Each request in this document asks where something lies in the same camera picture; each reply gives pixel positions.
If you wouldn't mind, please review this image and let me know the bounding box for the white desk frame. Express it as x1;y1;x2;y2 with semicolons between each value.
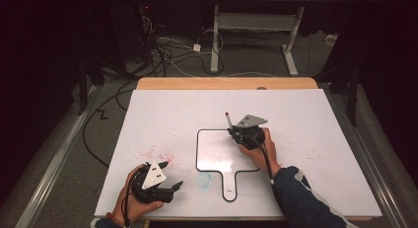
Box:
196;0;350;77

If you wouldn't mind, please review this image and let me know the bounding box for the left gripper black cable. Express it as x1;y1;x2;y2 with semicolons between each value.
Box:
120;165;147;227

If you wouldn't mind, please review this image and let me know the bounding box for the large white table sheet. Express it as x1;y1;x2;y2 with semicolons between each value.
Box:
94;88;383;220

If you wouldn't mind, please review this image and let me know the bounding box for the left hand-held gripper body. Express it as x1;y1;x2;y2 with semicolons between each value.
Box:
131;160;175;204

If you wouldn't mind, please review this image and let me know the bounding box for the bundle of black floor cables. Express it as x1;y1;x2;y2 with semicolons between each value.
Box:
139;14;228;78

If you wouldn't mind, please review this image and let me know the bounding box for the aluminium rail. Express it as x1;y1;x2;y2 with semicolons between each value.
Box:
323;89;410;228
13;85;102;228

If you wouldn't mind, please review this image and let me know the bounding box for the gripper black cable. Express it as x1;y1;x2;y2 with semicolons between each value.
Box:
250;137;276;187
120;165;147;227

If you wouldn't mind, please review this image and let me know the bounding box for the red bracelet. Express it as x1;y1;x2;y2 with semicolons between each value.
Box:
104;211;128;228

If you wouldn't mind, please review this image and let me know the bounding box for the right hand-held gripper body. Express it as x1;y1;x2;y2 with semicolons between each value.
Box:
230;114;269;151

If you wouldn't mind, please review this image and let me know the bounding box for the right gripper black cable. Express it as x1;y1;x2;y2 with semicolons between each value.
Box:
250;137;276;187

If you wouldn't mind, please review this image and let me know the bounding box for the person's right hand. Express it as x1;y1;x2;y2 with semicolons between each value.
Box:
238;127;283;179

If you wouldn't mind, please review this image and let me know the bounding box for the small whiteboard with handle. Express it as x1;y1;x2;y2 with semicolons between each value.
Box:
195;128;262;202

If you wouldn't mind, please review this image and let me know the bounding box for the wooden table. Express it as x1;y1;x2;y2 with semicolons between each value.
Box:
135;77;374;222

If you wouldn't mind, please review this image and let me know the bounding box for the person's left hand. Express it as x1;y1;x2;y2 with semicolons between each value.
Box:
111;163;165;226

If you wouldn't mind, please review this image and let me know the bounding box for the long black floor cable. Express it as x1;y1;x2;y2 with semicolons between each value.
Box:
82;79;139;169

